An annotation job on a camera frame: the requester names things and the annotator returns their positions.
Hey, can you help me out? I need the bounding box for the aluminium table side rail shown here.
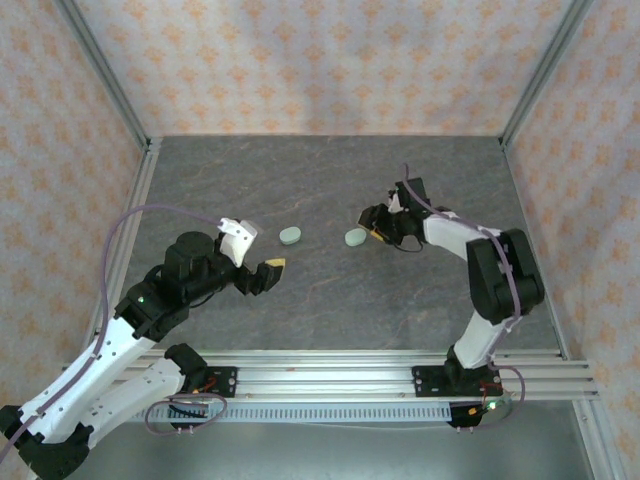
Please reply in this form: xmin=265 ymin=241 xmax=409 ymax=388
xmin=499 ymin=137 xmax=619 ymax=480
xmin=24 ymin=137 xmax=164 ymax=480

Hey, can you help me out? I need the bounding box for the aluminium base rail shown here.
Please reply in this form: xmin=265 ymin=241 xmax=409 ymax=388
xmin=62 ymin=348 xmax=599 ymax=401

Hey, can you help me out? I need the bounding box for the grey slotted cable duct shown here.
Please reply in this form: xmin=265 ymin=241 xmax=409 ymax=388
xmin=144 ymin=403 xmax=454 ymax=425

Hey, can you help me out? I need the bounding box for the aluminium frame post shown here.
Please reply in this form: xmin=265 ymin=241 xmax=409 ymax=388
xmin=499 ymin=0 xmax=594 ymax=149
xmin=53 ymin=0 xmax=154 ymax=149

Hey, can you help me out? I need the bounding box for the brushed metal base plate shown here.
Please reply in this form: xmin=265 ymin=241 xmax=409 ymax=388
xmin=54 ymin=422 xmax=599 ymax=480

